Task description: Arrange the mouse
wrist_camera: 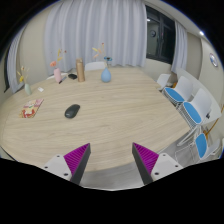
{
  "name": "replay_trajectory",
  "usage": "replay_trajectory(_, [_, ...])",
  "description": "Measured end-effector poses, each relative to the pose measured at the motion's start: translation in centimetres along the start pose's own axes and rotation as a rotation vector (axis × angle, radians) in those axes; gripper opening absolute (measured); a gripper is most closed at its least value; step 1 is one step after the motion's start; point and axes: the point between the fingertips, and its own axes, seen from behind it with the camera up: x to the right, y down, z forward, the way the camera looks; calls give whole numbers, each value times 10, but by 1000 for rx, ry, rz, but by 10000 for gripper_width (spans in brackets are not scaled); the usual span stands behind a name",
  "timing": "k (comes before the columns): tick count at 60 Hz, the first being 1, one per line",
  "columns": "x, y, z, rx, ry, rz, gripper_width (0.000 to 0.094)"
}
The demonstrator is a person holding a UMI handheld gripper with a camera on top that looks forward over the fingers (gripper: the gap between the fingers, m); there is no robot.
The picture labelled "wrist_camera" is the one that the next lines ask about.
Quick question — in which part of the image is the round wall clock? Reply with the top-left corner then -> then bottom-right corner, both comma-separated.
209,53 -> 218,67

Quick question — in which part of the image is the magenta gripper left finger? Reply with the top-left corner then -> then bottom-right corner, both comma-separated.
44,142 -> 92,186

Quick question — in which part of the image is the dark window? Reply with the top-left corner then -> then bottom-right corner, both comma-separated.
146,6 -> 176,64

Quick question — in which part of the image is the white curtain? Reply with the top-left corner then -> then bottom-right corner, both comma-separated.
44,0 -> 147,72
171,22 -> 188,73
7,28 -> 25,93

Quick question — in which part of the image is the blue seat white chair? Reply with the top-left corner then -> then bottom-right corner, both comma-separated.
176,88 -> 221,146
195,133 -> 221,160
162,76 -> 193,105

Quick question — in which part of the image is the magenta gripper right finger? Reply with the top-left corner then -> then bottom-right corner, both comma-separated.
131,142 -> 184,186

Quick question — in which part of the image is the green vase with yellow flowers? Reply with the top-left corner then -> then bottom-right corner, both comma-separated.
17,66 -> 32,95

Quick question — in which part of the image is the small black object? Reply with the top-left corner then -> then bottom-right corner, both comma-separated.
68,74 -> 77,80

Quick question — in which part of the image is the pink vase with flowers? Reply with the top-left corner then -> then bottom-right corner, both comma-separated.
50,48 -> 66,84

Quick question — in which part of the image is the copper metal bottle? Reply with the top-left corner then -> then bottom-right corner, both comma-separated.
76,58 -> 85,82

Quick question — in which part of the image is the blue ceramic vase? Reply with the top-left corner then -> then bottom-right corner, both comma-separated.
101,56 -> 112,83

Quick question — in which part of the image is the white curtain right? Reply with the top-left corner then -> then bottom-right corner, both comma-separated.
171,22 -> 188,73

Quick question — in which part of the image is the white chair far right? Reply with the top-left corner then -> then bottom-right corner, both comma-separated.
157,74 -> 170,90

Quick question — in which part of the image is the black computer mouse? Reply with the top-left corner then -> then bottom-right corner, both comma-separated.
64,104 -> 80,118

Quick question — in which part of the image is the white curtain centre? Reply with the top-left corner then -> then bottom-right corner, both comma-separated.
44,0 -> 147,72

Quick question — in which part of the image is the white curtain left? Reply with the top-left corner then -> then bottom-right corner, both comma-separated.
7,28 -> 25,93

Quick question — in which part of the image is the white chair behind table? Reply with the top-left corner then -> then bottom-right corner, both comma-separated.
85,62 -> 105,71

